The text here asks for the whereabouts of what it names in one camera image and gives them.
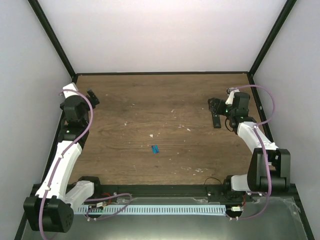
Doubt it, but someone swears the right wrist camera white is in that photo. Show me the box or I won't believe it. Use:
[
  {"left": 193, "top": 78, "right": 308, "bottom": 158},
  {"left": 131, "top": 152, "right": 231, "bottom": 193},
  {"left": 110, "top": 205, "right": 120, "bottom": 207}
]
[{"left": 225, "top": 87, "right": 239, "bottom": 105}]

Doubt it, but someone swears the black remote control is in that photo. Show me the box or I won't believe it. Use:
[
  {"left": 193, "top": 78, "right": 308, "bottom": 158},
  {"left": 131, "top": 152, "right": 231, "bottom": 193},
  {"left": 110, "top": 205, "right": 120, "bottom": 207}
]
[{"left": 211, "top": 112, "right": 222, "bottom": 129}]

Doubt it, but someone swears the black frame post left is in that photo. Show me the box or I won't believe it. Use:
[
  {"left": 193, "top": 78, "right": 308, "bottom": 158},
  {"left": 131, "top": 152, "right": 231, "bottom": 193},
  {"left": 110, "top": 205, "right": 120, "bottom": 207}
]
[{"left": 28, "top": 0, "right": 76, "bottom": 80}]

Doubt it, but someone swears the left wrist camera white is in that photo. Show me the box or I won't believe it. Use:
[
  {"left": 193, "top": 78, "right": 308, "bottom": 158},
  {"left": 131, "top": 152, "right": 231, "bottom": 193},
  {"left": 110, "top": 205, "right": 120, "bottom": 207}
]
[{"left": 59, "top": 82, "right": 78, "bottom": 99}]

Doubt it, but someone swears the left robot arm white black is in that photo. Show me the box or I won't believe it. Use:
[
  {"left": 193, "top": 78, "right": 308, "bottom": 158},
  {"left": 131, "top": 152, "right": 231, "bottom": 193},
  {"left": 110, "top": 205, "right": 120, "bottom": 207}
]
[{"left": 23, "top": 83, "right": 102, "bottom": 233}]

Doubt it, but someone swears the light blue slotted cable duct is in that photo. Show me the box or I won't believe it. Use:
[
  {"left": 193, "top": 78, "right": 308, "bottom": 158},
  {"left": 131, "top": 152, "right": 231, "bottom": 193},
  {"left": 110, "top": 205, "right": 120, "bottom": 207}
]
[{"left": 74, "top": 205, "right": 226, "bottom": 216}]

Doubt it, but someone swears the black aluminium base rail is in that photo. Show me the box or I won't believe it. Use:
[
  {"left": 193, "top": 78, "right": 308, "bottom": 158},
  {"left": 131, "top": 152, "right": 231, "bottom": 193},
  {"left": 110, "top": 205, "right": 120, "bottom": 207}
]
[{"left": 67, "top": 183, "right": 296, "bottom": 203}]

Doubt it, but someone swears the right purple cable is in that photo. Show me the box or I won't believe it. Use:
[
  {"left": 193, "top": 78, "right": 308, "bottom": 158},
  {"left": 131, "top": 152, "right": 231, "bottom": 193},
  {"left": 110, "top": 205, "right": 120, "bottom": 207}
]
[{"left": 226, "top": 84, "right": 277, "bottom": 221}]

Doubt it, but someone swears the black frame post right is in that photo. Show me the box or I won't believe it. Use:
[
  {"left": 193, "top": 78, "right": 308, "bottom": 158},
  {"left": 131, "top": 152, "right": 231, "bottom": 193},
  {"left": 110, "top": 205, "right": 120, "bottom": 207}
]
[{"left": 248, "top": 0, "right": 297, "bottom": 77}]

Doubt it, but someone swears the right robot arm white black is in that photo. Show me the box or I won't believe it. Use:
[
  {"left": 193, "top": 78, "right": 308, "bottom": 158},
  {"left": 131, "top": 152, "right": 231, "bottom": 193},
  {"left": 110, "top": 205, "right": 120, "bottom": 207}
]
[{"left": 208, "top": 90, "right": 291, "bottom": 202}]

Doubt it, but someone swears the black frame post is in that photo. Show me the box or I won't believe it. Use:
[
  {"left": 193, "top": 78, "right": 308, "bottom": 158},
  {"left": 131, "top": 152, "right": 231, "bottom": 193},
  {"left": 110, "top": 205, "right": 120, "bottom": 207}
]
[
  {"left": 28, "top": 0, "right": 76, "bottom": 80},
  {"left": 248, "top": 0, "right": 297, "bottom": 77}
]

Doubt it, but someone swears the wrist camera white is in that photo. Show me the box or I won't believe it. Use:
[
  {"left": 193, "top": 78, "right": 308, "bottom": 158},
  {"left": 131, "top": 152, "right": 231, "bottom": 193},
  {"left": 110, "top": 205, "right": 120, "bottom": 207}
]
[
  {"left": 225, "top": 87, "right": 239, "bottom": 105},
  {"left": 59, "top": 82, "right": 78, "bottom": 99}
]

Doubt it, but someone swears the metal front plate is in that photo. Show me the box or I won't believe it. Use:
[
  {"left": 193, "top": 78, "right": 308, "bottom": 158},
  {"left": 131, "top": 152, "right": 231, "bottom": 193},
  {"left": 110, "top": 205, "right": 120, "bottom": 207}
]
[{"left": 22, "top": 197, "right": 313, "bottom": 240}]

